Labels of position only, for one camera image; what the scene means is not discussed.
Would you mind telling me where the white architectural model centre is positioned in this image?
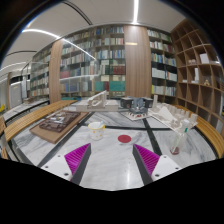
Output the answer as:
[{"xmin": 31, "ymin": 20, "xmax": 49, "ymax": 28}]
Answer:
[{"xmin": 76, "ymin": 91, "xmax": 118, "ymax": 112}]

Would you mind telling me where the white architectural model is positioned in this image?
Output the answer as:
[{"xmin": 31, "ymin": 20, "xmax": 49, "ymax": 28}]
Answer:
[
  {"xmin": 148, "ymin": 95, "xmax": 198, "ymax": 133},
  {"xmin": 76, "ymin": 91, "xmax": 118, "ymax": 112}
]

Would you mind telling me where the curved wooden bench right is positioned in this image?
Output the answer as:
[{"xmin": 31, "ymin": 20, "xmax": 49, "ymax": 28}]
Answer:
[{"xmin": 174, "ymin": 104, "xmax": 224, "ymax": 159}]

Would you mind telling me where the white architectural model right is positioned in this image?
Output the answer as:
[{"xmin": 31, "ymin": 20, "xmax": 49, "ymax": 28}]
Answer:
[{"xmin": 148, "ymin": 95, "xmax": 198, "ymax": 133}]

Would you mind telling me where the red round coaster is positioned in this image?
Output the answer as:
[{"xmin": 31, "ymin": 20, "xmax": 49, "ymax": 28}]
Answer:
[{"xmin": 118, "ymin": 135, "xmax": 131, "ymax": 143}]

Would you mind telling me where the curved wooden bench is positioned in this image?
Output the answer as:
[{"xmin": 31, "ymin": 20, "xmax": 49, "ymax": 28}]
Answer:
[
  {"xmin": 174, "ymin": 104, "xmax": 224, "ymax": 159},
  {"xmin": 0, "ymin": 100, "xmax": 75, "ymax": 159}
]

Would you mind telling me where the wooden cubby shelf right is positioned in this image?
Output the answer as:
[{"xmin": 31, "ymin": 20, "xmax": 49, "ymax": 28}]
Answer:
[{"xmin": 171, "ymin": 19, "xmax": 224, "ymax": 137}]

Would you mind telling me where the curved wooden bench left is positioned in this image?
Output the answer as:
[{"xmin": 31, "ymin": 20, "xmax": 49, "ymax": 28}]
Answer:
[{"xmin": 0, "ymin": 100, "xmax": 75, "ymax": 159}]

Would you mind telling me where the large wall bookshelf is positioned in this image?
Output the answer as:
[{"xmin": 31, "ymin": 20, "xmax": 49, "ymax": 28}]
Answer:
[{"xmin": 30, "ymin": 25, "xmax": 177, "ymax": 102}]

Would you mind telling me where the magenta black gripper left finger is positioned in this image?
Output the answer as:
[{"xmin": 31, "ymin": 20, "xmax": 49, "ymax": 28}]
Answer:
[{"xmin": 41, "ymin": 142, "xmax": 92, "ymax": 186}]

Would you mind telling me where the white polka dot cup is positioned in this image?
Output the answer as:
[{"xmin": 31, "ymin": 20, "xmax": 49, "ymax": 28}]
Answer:
[{"xmin": 88, "ymin": 122, "xmax": 105, "ymax": 140}]

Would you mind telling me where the dark grey building model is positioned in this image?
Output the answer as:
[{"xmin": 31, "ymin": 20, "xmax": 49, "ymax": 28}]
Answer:
[{"xmin": 121, "ymin": 97, "xmax": 153, "ymax": 121}]

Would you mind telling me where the brown architectural model on board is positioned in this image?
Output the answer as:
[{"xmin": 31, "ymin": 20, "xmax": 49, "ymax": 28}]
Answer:
[{"xmin": 30, "ymin": 110, "xmax": 88, "ymax": 144}]

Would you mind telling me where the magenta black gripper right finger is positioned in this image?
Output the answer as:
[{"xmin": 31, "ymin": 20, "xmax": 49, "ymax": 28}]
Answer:
[{"xmin": 132, "ymin": 143, "xmax": 183, "ymax": 186}]

